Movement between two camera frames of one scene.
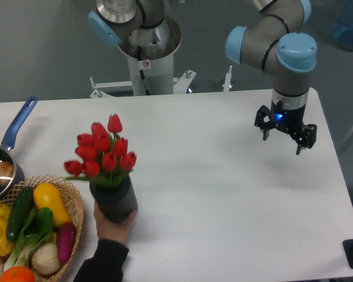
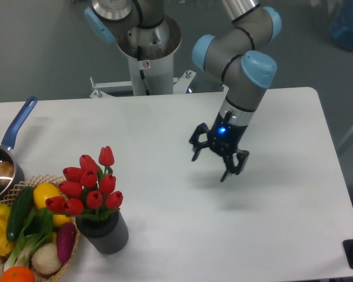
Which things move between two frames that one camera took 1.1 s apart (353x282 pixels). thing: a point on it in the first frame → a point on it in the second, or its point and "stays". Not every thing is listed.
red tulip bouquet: (102, 156) → (87, 192)
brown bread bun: (0, 173) stays
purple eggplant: (66, 235) stays
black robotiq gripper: (291, 120) → (224, 137)
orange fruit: (17, 274) stays
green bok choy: (37, 229) stays
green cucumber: (20, 209) stays
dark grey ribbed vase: (117, 202) → (107, 236)
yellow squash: (46, 195) stays
